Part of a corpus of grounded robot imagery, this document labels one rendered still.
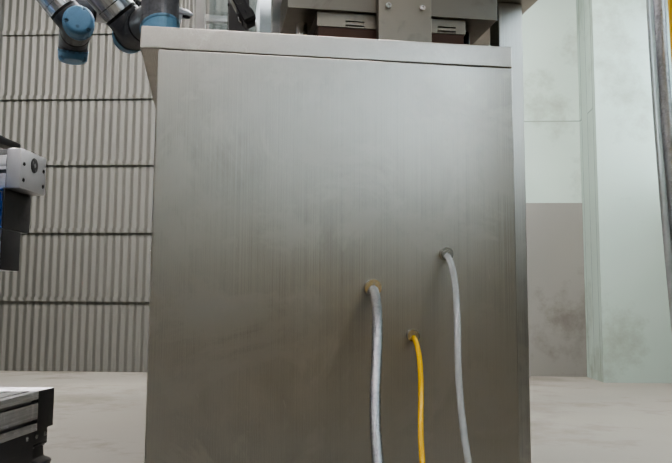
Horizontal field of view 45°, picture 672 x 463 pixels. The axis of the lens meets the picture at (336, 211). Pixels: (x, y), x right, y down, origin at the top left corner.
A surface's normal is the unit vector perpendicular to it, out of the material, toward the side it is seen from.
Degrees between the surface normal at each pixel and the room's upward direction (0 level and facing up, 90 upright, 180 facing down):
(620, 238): 90
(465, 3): 90
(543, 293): 90
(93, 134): 90
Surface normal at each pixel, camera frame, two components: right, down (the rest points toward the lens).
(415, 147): 0.16, -0.11
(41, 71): -0.06, -0.11
